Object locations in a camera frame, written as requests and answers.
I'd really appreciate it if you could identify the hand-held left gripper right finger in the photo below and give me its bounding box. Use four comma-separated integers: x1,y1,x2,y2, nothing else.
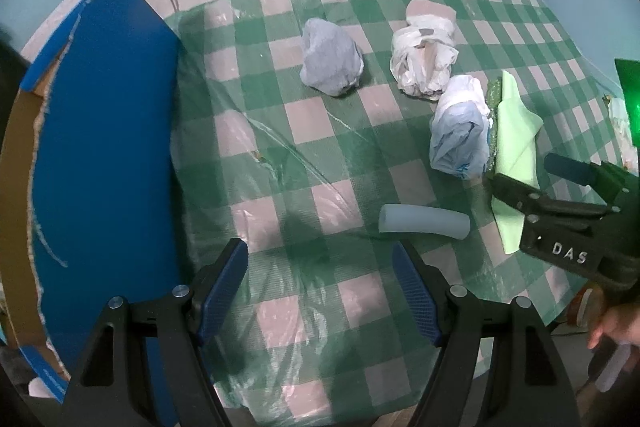
391,239,581,427

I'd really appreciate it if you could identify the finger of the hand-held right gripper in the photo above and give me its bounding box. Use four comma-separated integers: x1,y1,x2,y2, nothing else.
487,172,621,220
544,152,601,188

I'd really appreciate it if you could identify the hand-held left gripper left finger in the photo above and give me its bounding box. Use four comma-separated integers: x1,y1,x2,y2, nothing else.
60,237,250,427

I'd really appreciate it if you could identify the light green cloth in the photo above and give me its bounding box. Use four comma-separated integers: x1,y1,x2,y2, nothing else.
492,70,545,255

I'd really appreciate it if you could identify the pale blue foam tube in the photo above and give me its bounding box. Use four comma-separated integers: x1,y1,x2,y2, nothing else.
378,204,471,240

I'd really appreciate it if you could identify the blue white plastic bag bundle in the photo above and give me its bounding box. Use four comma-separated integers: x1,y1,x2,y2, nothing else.
429,75,493,180

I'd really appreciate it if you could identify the green sparkly scrub cloth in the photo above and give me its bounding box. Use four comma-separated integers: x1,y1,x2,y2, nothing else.
482,77,506,172

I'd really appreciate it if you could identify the blue cardboard box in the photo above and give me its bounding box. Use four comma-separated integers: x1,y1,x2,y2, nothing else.
0,0,183,427

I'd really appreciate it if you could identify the grey cloth bundle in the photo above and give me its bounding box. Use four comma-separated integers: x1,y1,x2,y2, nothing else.
300,18,365,98

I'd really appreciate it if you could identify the person's right hand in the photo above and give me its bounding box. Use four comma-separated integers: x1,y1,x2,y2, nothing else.
587,302,640,350

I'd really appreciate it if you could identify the green lit panel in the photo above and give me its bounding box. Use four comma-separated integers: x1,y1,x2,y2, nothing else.
614,58,640,142

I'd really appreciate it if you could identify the green checked tablecloth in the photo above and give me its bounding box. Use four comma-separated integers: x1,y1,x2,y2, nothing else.
167,0,631,410

